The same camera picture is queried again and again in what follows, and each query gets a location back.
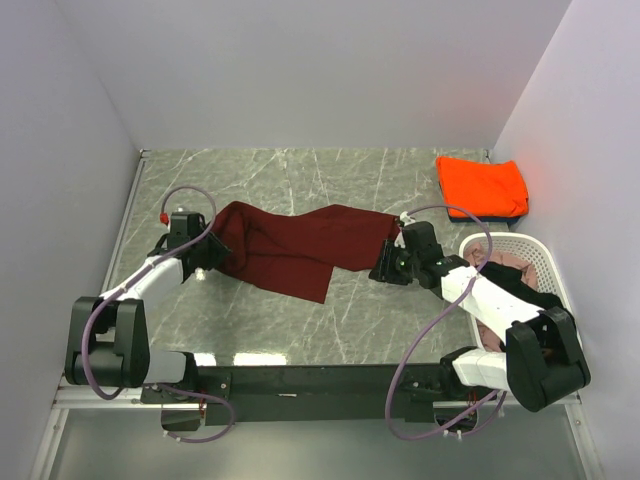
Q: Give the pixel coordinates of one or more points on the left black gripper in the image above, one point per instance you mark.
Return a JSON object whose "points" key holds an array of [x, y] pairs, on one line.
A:
{"points": [[219, 250]]}

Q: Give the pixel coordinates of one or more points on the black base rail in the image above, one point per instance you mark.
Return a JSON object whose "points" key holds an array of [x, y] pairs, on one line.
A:
{"points": [[315, 393]]}

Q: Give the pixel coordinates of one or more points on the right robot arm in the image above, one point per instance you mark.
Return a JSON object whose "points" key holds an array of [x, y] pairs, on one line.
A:
{"points": [[542, 360]]}

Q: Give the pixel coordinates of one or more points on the white plastic laundry basket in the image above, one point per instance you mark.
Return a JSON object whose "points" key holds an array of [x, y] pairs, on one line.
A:
{"points": [[549, 281]]}

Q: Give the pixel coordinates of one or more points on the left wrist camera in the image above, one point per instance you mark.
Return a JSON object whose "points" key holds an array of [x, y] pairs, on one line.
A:
{"points": [[184, 226]]}

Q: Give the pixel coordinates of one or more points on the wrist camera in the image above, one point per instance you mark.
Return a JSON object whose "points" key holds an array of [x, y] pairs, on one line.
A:
{"points": [[184, 226], [421, 242]]}

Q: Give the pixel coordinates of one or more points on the black garment in basket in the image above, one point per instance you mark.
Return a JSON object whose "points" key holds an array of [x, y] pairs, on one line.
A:
{"points": [[510, 279]]}

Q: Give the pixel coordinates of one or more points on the pink garment in basket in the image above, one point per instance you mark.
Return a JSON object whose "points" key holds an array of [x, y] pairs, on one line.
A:
{"points": [[475, 253]]}

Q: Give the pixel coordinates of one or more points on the dark red t-shirt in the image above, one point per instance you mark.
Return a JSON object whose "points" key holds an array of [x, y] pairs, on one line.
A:
{"points": [[296, 255]]}

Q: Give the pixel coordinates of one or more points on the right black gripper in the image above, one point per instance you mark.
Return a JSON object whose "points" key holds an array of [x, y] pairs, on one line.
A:
{"points": [[383, 269]]}

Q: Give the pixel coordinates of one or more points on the folded orange t-shirt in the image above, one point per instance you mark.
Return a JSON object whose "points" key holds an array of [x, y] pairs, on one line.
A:
{"points": [[458, 171]]}

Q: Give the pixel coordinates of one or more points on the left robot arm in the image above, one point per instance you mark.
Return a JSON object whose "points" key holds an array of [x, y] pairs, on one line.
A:
{"points": [[108, 334]]}

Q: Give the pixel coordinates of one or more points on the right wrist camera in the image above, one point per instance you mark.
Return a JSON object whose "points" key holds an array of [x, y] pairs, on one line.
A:
{"points": [[421, 242]]}

